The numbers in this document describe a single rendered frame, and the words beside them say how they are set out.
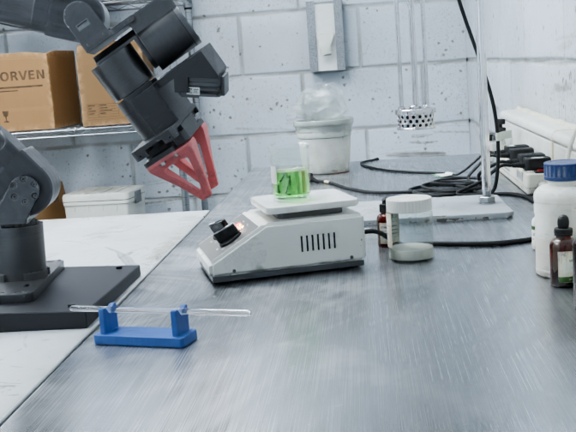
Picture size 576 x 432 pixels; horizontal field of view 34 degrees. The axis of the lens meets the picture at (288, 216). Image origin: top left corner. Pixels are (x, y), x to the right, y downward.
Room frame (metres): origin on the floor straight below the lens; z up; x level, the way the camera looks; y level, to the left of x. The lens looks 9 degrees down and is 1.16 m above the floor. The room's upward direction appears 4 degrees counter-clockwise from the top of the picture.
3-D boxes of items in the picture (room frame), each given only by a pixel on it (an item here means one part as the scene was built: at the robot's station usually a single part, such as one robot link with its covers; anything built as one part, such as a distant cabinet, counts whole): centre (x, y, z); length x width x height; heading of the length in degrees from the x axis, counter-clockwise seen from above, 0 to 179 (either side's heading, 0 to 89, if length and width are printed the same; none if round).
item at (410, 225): (1.21, -0.16, 0.94); 0.06 x 0.06 x 0.08
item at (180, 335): (0.92, 0.15, 0.92); 0.10 x 0.03 x 0.04; 69
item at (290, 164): (1.22, -0.01, 1.02); 0.06 x 0.05 x 0.08; 143
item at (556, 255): (1.02, -0.30, 0.94); 0.03 x 0.03 x 0.08
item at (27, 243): (1.14, 0.33, 0.96); 0.20 x 0.07 x 0.08; 2
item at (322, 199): (1.23, -0.02, 0.98); 0.12 x 0.12 x 0.01; 12
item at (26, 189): (1.14, 0.32, 1.02); 0.09 x 0.06 x 0.06; 5
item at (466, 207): (1.57, -0.21, 0.91); 0.30 x 0.20 x 0.01; 85
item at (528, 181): (1.87, -0.47, 0.92); 0.40 x 0.06 x 0.04; 175
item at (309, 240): (1.22, 0.00, 0.94); 0.22 x 0.13 x 0.08; 102
